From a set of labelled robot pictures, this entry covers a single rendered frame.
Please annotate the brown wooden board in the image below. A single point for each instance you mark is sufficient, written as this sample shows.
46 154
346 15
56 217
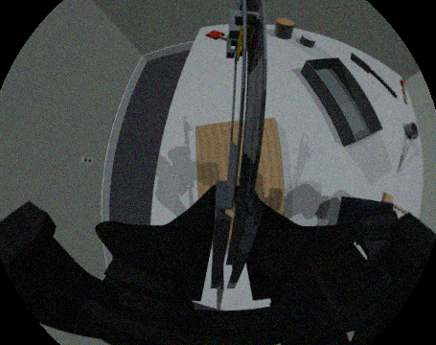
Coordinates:
212 155

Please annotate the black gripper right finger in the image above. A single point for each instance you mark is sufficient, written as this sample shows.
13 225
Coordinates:
281 245

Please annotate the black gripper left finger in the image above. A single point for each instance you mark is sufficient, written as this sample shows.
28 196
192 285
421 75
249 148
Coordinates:
183 244

